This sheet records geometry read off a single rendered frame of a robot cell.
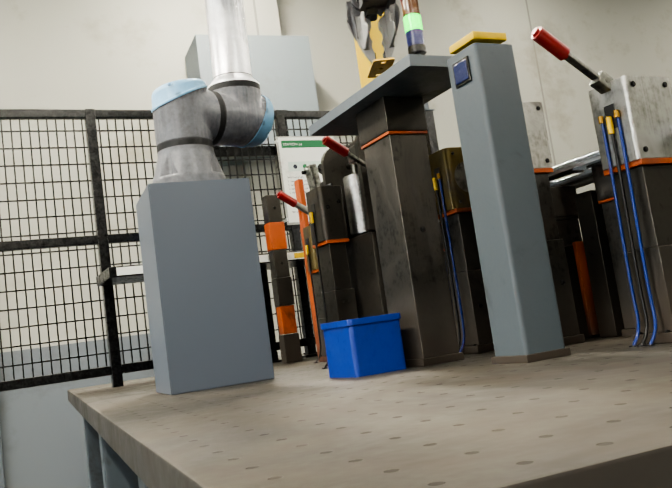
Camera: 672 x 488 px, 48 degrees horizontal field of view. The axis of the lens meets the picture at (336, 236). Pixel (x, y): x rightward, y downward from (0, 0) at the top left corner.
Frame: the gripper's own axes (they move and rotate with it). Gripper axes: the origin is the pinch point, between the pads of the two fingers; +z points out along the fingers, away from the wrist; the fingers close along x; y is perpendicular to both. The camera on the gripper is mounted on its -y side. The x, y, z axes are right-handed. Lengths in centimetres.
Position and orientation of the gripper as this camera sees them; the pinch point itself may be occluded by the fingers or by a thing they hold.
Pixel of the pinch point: (379, 58)
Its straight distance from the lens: 137.8
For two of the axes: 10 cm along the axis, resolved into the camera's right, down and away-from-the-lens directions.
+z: 1.4, 9.8, -1.2
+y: 1.0, -1.3, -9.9
